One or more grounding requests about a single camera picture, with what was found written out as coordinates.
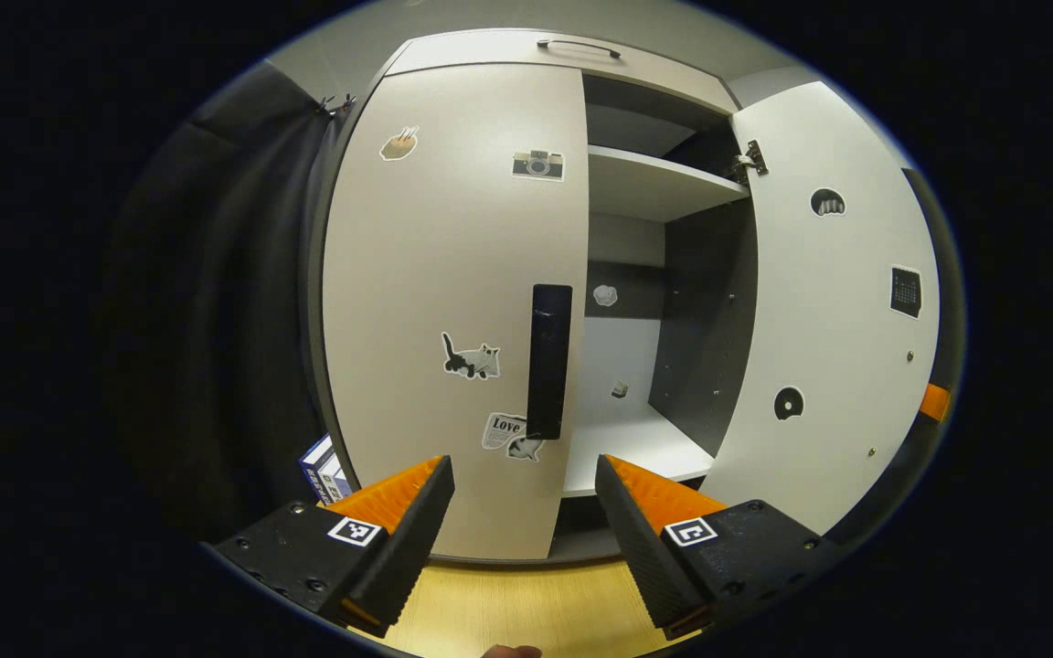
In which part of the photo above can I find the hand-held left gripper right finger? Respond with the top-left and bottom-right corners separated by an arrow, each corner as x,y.
594,455 -> 847,641

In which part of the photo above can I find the thin black drawer handle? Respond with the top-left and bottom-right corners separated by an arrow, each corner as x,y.
536,37 -> 623,61

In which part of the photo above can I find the blue white box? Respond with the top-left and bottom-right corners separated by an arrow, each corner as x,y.
298,434 -> 354,506

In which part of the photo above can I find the black door handle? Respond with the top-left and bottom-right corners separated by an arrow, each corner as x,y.
526,283 -> 574,441

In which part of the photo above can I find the grey double-door shoe cabinet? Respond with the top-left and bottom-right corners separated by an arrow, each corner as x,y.
307,27 -> 941,568

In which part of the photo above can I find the white cabinet shelf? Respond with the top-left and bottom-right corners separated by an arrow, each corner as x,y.
561,402 -> 718,499
586,144 -> 750,224

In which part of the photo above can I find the beige cabinet drawer front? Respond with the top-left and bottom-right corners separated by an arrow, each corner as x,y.
385,29 -> 739,115

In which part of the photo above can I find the metal door hinge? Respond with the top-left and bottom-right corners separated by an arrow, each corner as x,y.
729,139 -> 770,184

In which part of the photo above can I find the beige shoe cabinet door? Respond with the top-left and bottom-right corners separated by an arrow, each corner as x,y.
698,80 -> 941,536
321,62 -> 591,560

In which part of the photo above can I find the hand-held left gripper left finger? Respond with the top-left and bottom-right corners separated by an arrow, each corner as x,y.
202,455 -> 456,639

